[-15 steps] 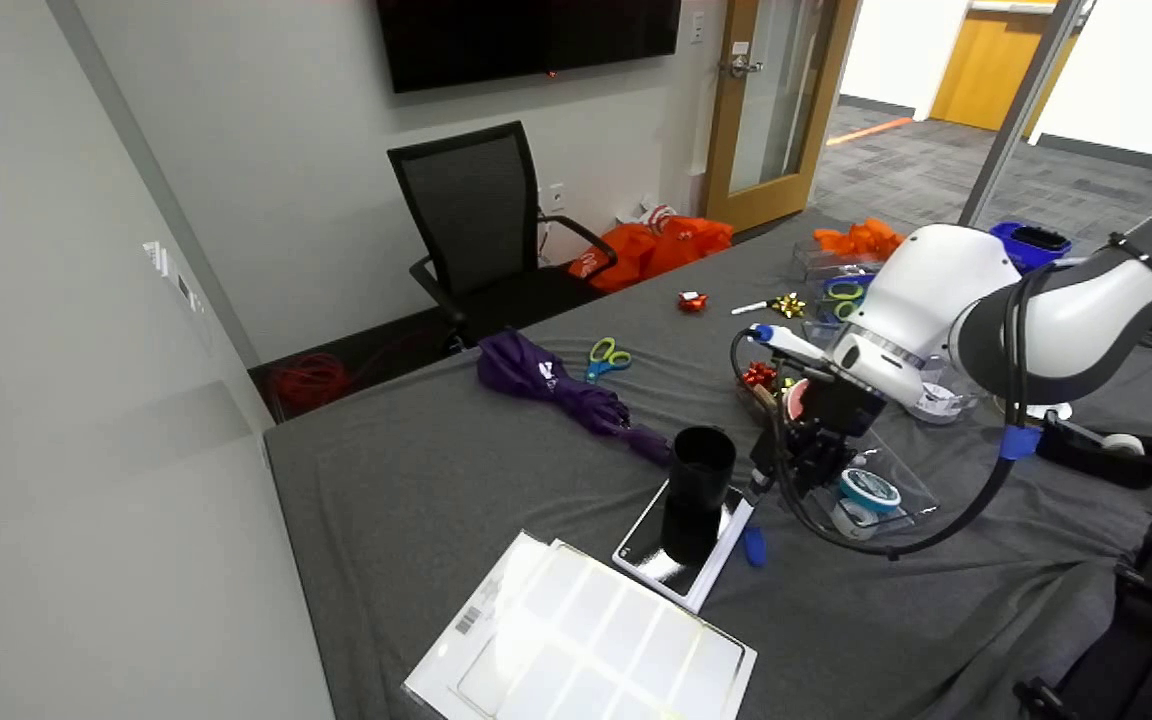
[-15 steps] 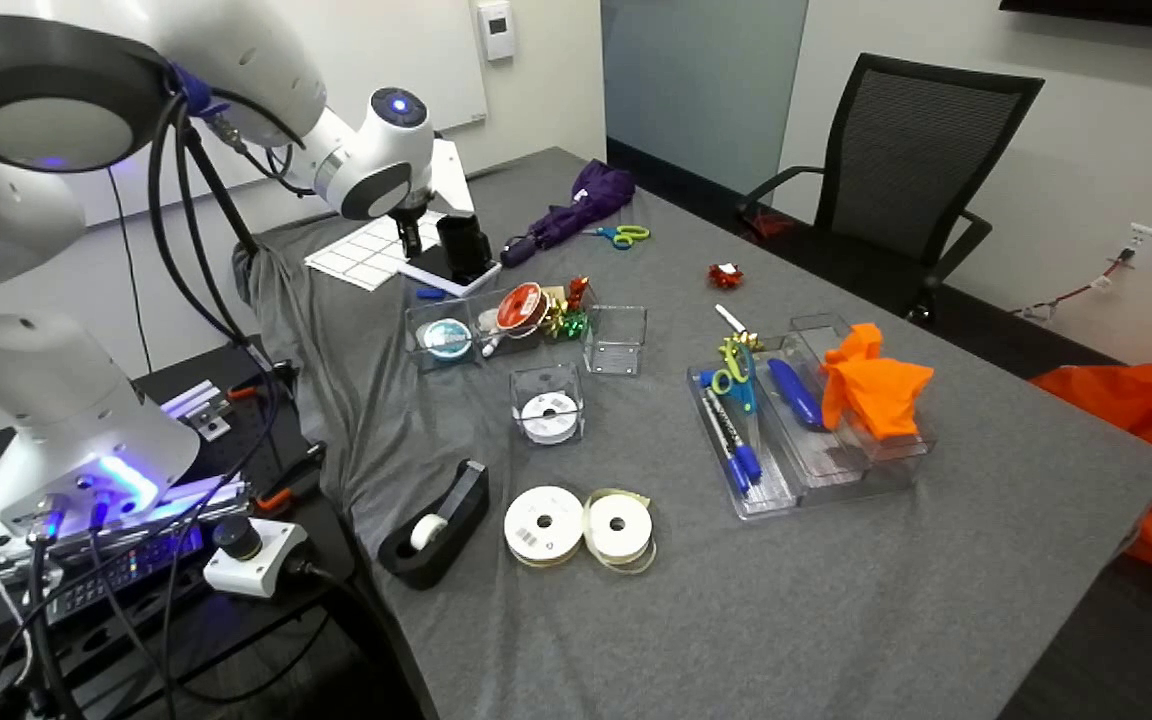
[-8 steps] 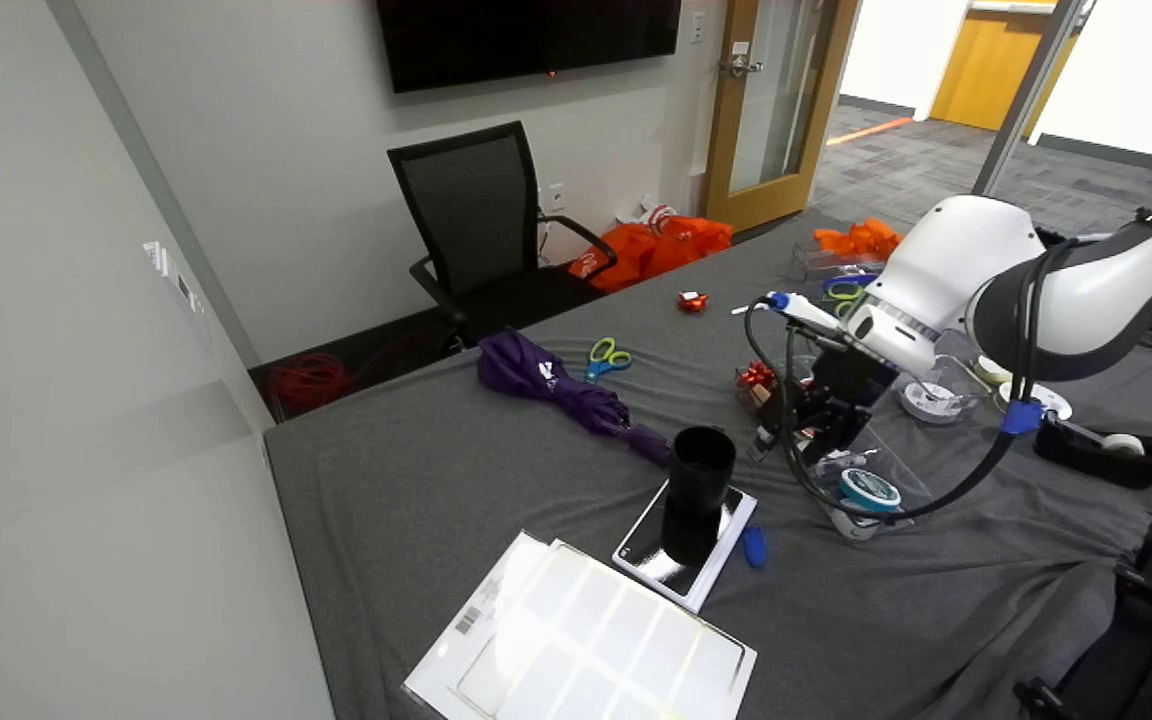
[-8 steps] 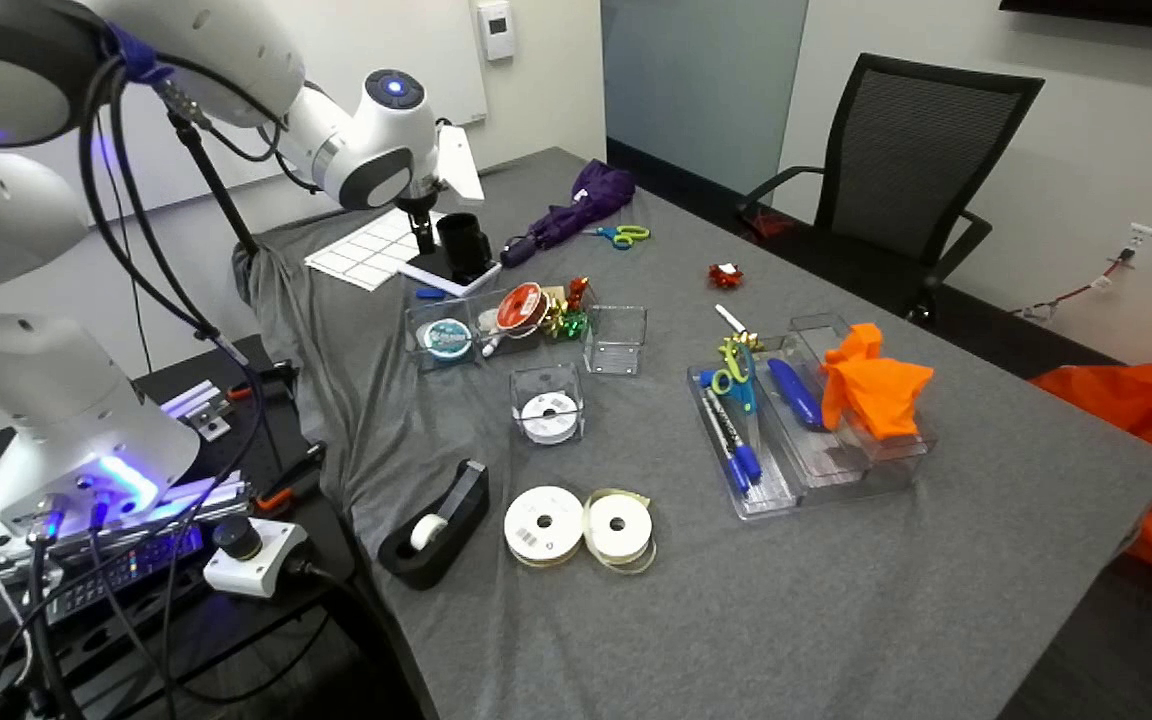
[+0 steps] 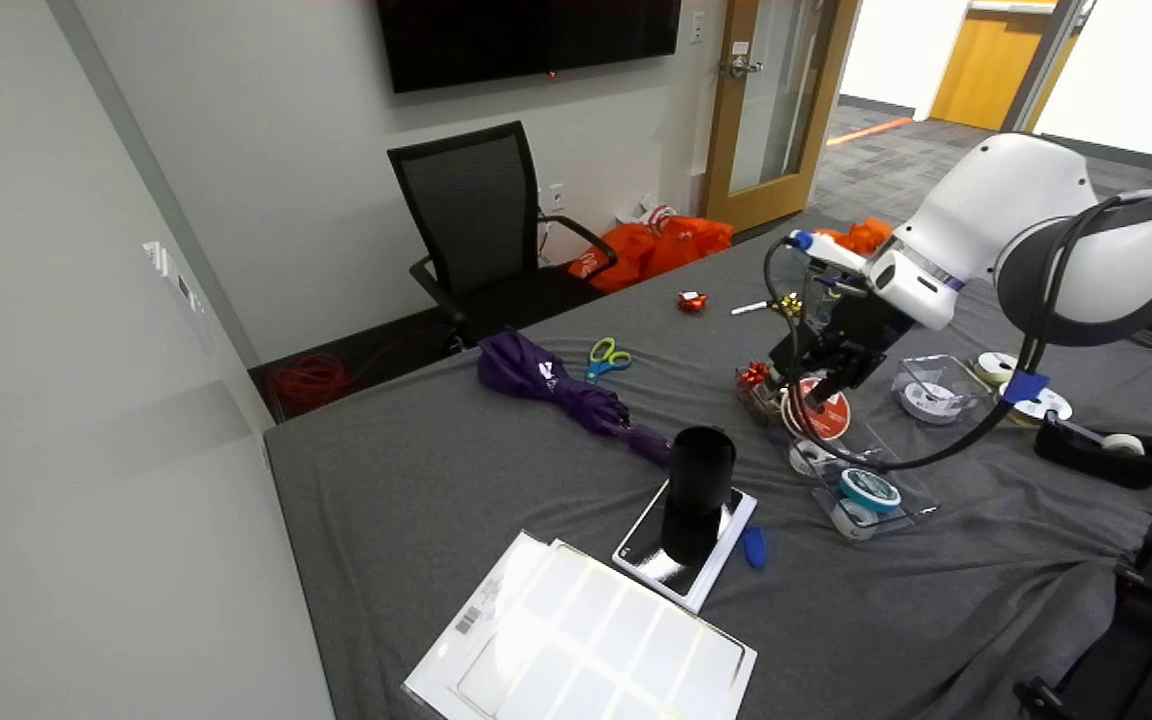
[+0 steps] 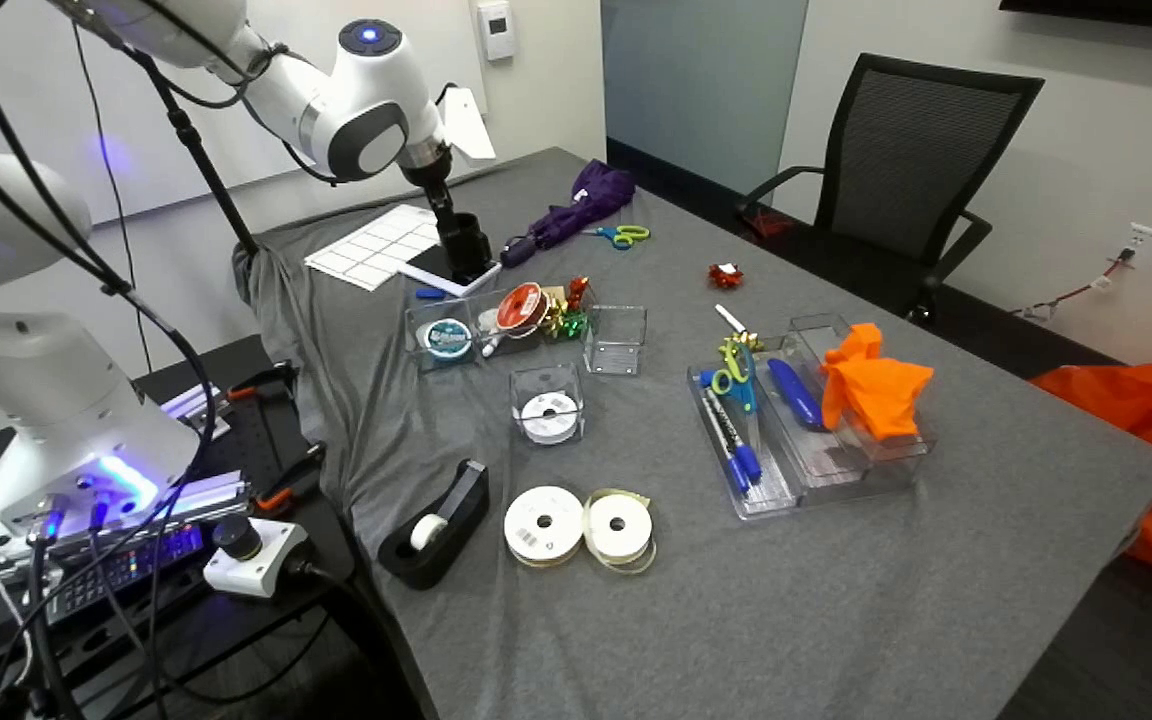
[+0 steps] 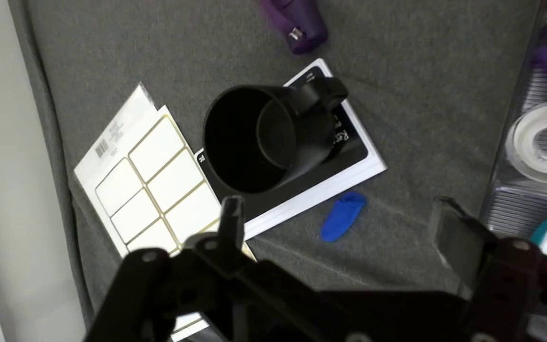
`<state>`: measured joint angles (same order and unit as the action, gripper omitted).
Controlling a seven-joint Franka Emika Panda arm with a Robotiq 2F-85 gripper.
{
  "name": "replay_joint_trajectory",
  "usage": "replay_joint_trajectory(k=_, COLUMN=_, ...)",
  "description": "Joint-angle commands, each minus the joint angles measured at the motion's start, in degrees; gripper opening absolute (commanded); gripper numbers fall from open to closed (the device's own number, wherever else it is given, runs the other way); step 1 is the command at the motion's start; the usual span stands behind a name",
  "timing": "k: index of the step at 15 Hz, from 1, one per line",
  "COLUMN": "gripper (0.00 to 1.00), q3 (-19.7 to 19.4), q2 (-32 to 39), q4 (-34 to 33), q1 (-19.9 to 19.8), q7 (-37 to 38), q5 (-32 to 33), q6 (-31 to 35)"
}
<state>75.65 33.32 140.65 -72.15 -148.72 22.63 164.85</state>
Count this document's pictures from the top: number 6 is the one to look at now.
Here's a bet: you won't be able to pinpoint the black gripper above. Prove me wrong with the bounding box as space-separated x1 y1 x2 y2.
396 135 465 224

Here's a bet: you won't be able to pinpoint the teal Ice Breakers mint tin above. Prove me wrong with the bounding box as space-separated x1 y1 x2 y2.
413 312 478 368

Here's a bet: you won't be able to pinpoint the clear plastic tape tray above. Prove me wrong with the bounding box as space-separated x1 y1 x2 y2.
402 275 584 377

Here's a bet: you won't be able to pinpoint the clear compartment organizer tray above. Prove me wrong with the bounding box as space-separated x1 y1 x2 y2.
685 307 937 526

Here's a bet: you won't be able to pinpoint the black mug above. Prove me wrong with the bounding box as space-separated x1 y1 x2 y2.
436 208 498 280

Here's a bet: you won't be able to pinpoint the white label sheet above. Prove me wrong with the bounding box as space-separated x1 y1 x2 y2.
301 199 446 295

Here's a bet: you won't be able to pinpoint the black box with white border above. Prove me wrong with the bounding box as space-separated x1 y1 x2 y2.
396 240 506 301

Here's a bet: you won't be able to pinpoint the red ribbon spool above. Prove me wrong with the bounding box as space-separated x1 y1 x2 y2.
488 280 557 343

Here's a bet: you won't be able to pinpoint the clear tape dispenser roll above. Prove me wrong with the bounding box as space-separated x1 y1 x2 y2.
470 318 514 366

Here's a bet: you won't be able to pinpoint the green gift bow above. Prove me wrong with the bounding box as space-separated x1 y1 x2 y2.
548 307 595 343

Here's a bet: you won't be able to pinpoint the clear box holding ribbon spool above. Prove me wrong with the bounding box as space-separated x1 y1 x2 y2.
503 366 595 452

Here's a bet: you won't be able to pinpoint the small empty clear box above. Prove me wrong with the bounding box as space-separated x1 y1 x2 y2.
580 301 656 379

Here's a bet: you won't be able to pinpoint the white ribbon spool in box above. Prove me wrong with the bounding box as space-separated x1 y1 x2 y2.
514 387 584 450

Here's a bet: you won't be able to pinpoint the small red object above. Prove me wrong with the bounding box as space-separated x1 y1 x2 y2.
703 255 749 295

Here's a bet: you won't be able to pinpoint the white marker pen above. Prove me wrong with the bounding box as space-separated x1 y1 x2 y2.
708 301 755 341

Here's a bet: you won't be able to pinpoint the black desk tape dispenser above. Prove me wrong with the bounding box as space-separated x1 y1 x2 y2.
377 456 494 595

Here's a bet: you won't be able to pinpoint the flat white ribbon spool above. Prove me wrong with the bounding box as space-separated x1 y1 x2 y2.
580 486 659 580
498 482 591 576

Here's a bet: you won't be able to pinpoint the green and blue scissors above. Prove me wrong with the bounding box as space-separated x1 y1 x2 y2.
708 332 768 416

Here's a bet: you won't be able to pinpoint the blue marker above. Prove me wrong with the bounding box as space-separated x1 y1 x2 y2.
761 347 829 436

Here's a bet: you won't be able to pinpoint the black mesh office chair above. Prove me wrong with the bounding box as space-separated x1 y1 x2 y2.
732 53 1048 323

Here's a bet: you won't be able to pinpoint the orange tissue paper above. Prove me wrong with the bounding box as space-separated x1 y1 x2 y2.
816 321 940 450

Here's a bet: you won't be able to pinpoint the grey tablecloth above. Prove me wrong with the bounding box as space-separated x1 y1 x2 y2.
231 143 1152 720

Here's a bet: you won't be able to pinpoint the orange plastic bag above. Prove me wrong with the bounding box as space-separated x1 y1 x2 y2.
1032 361 1152 586

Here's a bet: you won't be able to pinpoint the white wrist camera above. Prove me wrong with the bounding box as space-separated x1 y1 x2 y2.
431 85 498 163

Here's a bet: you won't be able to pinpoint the white wall thermostat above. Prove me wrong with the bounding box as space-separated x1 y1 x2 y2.
470 0 520 68

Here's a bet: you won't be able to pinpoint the black wall television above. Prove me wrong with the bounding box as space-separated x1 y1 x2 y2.
994 0 1152 42

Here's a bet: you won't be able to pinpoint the white wall outlet plate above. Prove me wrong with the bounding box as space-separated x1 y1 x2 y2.
1118 217 1152 271

